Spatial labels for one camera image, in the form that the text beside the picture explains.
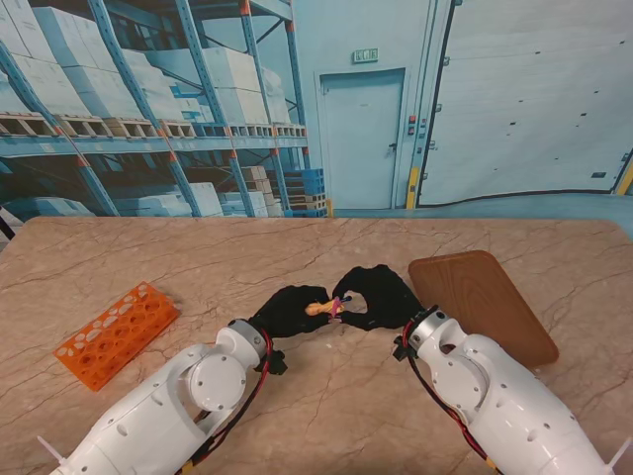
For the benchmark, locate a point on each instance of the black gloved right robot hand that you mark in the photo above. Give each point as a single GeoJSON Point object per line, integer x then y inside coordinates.
{"type": "Point", "coordinates": [386, 302]}

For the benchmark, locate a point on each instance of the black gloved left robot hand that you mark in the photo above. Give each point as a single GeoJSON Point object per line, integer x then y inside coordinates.
{"type": "Point", "coordinates": [287, 312]}

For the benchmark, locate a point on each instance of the yellow cloth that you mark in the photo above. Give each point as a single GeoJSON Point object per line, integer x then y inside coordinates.
{"type": "Point", "coordinates": [316, 309]}

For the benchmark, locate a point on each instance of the pink hair band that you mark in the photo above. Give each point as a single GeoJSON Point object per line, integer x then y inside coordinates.
{"type": "Point", "coordinates": [337, 307]}

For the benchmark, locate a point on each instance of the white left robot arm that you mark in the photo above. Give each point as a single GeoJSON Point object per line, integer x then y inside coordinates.
{"type": "Point", "coordinates": [163, 410]}

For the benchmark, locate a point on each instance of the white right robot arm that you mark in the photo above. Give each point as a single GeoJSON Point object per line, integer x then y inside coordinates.
{"type": "Point", "coordinates": [494, 396]}

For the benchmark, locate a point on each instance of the brown wooden tray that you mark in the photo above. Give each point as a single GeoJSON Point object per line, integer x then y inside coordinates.
{"type": "Point", "coordinates": [489, 302]}

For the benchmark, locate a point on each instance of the orange test tube rack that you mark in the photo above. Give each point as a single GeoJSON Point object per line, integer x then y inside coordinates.
{"type": "Point", "coordinates": [114, 336]}

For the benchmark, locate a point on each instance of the warehouse print backdrop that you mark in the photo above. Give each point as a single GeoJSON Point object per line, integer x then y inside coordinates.
{"type": "Point", "coordinates": [346, 123]}

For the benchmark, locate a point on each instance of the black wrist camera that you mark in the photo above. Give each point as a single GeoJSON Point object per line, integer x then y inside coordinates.
{"type": "Point", "coordinates": [400, 349]}

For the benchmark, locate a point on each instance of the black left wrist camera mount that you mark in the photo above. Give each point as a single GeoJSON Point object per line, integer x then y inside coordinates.
{"type": "Point", "coordinates": [276, 363]}

